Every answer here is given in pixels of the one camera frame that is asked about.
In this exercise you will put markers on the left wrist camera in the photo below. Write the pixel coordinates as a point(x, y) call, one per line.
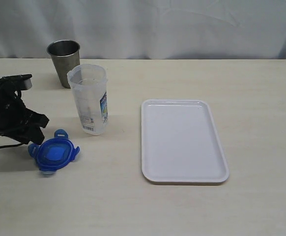
point(22, 82)

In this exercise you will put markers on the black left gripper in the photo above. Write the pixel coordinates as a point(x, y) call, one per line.
point(16, 121)

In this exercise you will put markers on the clear plastic container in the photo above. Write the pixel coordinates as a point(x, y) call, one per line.
point(88, 84)

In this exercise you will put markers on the stainless steel cup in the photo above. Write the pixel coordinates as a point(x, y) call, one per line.
point(65, 56)

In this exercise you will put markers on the white rectangular tray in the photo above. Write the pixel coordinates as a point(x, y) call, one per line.
point(180, 143)

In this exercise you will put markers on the blue container lid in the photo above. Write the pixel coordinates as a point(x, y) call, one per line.
point(54, 154)

